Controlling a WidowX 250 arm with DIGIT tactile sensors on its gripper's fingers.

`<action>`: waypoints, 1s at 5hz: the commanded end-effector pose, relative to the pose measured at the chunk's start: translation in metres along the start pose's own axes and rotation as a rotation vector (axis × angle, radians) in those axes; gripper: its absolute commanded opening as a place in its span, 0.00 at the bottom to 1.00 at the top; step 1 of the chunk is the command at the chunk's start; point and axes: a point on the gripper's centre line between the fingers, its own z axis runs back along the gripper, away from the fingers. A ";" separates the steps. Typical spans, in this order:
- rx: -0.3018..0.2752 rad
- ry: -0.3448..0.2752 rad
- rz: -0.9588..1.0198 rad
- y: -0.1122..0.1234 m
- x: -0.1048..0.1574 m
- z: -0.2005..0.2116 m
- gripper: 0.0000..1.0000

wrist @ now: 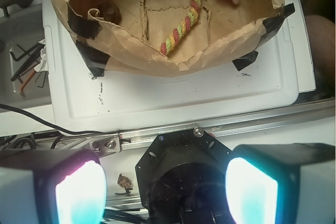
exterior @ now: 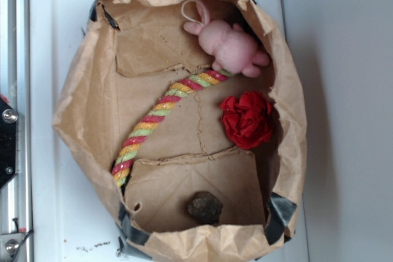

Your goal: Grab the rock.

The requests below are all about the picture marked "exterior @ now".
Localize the dark grey rock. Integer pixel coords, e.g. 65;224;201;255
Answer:
187;191;224;225

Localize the black metal bracket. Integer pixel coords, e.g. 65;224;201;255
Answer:
0;95;18;189

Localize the red crumpled fabric flower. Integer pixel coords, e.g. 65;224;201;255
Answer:
220;91;274;150

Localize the brown paper bag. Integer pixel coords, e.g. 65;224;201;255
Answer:
53;0;307;261

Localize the white plastic tray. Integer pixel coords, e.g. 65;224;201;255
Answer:
29;0;311;262

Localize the pink plush bunny toy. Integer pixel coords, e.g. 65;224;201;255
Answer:
181;0;271;78

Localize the multicolour twisted rope toy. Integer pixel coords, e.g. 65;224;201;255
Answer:
111;69;235;188

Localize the aluminium frame rail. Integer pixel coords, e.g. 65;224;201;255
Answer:
1;0;34;261

